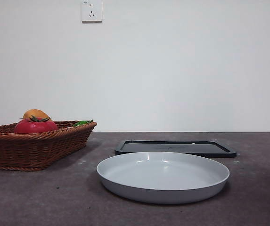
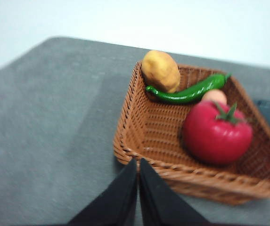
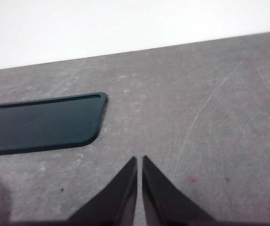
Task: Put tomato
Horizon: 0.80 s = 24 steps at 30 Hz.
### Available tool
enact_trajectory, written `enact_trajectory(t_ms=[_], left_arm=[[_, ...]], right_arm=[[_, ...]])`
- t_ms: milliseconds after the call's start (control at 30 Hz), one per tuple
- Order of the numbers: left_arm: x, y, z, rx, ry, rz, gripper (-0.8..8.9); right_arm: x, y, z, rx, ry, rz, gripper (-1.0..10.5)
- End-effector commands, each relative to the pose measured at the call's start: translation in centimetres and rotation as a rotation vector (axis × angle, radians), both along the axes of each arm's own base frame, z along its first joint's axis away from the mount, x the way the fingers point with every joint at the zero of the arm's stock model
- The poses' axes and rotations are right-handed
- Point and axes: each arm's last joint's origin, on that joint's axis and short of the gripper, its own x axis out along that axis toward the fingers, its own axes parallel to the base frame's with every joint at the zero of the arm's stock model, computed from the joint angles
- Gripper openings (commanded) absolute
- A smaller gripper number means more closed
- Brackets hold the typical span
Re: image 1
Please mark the white wall socket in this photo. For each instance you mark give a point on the white wall socket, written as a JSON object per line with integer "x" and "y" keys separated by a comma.
{"x": 92, "y": 11}

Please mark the orange-brown potato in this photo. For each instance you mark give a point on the orange-brown potato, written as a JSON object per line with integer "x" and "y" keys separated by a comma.
{"x": 34, "y": 113}

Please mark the black rectangular tray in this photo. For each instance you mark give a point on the black rectangular tray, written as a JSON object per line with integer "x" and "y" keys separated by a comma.
{"x": 196, "y": 147}

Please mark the red tomato with green stem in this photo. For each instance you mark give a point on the red tomato with green stem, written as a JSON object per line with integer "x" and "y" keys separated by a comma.
{"x": 34, "y": 128}

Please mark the green pepper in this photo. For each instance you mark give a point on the green pepper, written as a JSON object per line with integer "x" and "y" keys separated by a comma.
{"x": 81, "y": 123}

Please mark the white round plate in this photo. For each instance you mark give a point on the white round plate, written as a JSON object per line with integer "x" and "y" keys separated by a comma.
{"x": 163, "y": 186}

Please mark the brown wicker basket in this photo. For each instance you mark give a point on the brown wicker basket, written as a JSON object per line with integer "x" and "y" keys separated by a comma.
{"x": 31, "y": 150}

